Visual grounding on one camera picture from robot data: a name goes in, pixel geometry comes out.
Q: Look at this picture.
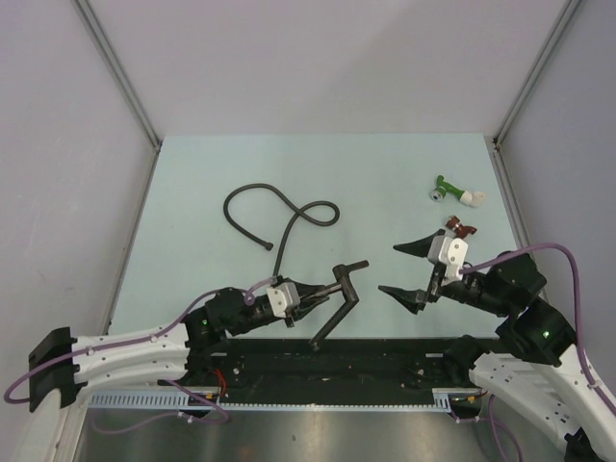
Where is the left aluminium frame post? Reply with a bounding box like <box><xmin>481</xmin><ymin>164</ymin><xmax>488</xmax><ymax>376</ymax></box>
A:
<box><xmin>70</xmin><ymin>0</ymin><xmax>162</xmax><ymax>154</ymax></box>

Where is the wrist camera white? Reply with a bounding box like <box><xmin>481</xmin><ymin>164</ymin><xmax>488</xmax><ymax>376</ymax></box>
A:
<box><xmin>427</xmin><ymin>235</ymin><xmax>469</xmax><ymax>283</ymax></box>
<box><xmin>266</xmin><ymin>282</ymin><xmax>300</xmax><ymax>319</ymax></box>

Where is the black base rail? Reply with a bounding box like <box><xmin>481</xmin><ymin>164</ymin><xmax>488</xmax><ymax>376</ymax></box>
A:
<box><xmin>98</xmin><ymin>336</ymin><xmax>501</xmax><ymax>405</ymax></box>

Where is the white slotted cable duct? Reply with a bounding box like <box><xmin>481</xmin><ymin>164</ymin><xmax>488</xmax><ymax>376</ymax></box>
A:
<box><xmin>88</xmin><ymin>390</ymin><xmax>461</xmax><ymax>413</ymax></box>

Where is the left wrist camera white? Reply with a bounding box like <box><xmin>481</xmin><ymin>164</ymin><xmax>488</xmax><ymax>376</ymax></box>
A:
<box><xmin>266</xmin><ymin>282</ymin><xmax>300</xmax><ymax>319</ymax></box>

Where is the aluminium frame post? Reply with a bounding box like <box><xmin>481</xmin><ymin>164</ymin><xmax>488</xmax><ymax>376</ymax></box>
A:
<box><xmin>70</xmin><ymin>0</ymin><xmax>162</xmax><ymax>154</ymax></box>
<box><xmin>492</xmin><ymin>0</ymin><xmax>586</xmax><ymax>149</ymax></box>

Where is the grey flexible hose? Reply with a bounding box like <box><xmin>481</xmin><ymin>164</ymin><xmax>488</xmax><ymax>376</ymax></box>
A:
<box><xmin>222</xmin><ymin>182</ymin><xmax>341</xmax><ymax>280</ymax></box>

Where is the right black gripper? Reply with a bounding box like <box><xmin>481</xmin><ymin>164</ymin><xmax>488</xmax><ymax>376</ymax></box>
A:
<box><xmin>376</xmin><ymin>232</ymin><xmax>511</xmax><ymax>316</ymax></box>

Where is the right aluminium frame post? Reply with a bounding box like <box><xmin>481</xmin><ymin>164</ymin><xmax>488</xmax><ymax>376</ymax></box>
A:
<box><xmin>492</xmin><ymin>0</ymin><xmax>586</xmax><ymax>149</ymax></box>

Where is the green tap white elbow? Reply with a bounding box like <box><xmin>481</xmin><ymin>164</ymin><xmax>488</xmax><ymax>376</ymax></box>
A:
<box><xmin>429</xmin><ymin>175</ymin><xmax>486</xmax><ymax>208</ymax></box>

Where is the brown tap white elbow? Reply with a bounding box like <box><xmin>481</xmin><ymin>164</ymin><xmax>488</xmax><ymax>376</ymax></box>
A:
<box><xmin>445</xmin><ymin>216</ymin><xmax>477</xmax><ymax>240</ymax></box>

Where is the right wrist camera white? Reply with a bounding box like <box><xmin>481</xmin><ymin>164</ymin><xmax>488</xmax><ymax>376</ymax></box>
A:
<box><xmin>427</xmin><ymin>235</ymin><xmax>469</xmax><ymax>283</ymax></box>

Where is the dark metal faucet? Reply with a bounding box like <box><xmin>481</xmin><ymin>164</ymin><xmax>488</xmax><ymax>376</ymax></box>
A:
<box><xmin>309</xmin><ymin>260</ymin><xmax>369</xmax><ymax>352</ymax></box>

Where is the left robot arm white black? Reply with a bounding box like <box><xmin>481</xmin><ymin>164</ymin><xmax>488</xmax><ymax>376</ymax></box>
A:
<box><xmin>22</xmin><ymin>277</ymin><xmax>342</xmax><ymax>412</ymax></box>

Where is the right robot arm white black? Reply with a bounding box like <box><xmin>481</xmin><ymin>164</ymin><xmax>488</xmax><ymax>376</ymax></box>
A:
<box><xmin>380</xmin><ymin>230</ymin><xmax>615</xmax><ymax>461</ymax></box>

